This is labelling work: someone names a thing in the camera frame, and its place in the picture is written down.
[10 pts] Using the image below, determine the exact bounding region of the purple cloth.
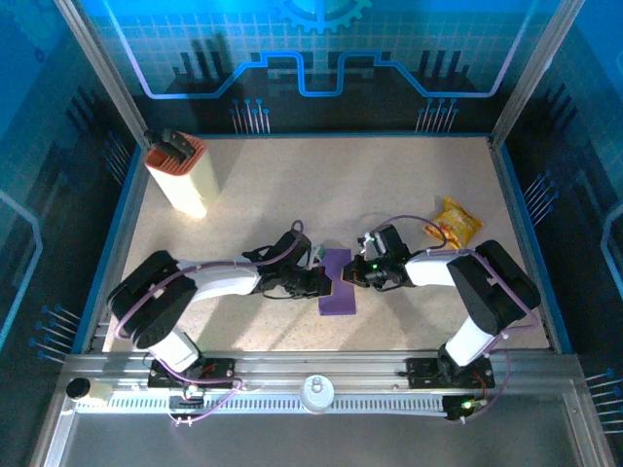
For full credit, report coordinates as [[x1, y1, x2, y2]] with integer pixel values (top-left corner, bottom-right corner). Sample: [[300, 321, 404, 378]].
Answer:
[[317, 247, 359, 317]]

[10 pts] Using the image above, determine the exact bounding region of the yellow snack bag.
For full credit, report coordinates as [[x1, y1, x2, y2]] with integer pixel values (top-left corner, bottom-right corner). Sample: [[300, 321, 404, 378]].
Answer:
[[421, 195, 485, 250]]

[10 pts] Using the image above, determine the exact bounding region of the white round cap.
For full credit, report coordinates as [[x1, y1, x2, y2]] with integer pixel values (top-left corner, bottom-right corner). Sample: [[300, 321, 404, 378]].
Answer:
[[298, 374, 337, 415]]

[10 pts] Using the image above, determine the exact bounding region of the cream knife block orange top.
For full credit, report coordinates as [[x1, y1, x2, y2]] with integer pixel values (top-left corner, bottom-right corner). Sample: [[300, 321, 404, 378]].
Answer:
[[143, 129, 220, 219]]

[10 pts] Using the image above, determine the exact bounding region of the small circuit board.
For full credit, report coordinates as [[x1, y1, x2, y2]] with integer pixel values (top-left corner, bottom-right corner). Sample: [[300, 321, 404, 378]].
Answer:
[[167, 383, 205, 408]]

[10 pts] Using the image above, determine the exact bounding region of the black controller box green light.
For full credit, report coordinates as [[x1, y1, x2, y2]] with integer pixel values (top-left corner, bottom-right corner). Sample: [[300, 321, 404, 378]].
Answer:
[[445, 394, 490, 423]]

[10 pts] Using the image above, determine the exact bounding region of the black round knob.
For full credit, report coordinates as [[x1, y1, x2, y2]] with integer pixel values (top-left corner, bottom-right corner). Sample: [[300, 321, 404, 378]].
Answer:
[[65, 377, 93, 402]]

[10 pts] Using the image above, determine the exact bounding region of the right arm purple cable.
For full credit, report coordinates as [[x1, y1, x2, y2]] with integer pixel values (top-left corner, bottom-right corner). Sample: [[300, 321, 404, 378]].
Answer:
[[377, 214, 542, 424]]

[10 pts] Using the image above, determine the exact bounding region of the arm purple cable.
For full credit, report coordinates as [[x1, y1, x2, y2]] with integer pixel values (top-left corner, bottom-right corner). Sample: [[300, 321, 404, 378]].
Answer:
[[115, 219, 312, 428], [377, 214, 542, 424]]

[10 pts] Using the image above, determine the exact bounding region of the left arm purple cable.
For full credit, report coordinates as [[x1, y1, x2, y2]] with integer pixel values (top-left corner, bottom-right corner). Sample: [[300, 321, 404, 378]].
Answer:
[[115, 219, 312, 428]]

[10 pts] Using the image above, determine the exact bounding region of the aluminium frame rail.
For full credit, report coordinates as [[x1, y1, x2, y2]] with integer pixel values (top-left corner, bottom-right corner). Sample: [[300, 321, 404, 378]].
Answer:
[[60, 350, 583, 396]]

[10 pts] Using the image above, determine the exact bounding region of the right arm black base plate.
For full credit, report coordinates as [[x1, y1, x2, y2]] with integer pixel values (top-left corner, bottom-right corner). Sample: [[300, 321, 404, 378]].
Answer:
[[405, 356, 496, 390]]

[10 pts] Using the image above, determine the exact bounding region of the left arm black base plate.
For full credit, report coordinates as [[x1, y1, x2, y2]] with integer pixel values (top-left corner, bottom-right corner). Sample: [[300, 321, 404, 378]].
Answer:
[[147, 356, 238, 390]]

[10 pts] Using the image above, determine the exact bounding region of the white slotted cable duct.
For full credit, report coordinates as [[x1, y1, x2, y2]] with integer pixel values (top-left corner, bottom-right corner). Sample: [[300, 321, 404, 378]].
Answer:
[[104, 392, 449, 415]]

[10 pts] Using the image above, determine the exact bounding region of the black knife handle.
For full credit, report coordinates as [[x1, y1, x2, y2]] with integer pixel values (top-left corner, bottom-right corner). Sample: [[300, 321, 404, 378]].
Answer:
[[143, 128, 171, 150], [163, 129, 194, 162]]

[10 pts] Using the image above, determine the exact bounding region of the aluminium frame post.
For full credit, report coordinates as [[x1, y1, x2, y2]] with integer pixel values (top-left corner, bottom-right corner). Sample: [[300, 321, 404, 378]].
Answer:
[[52, 0, 152, 150], [488, 0, 589, 150]]

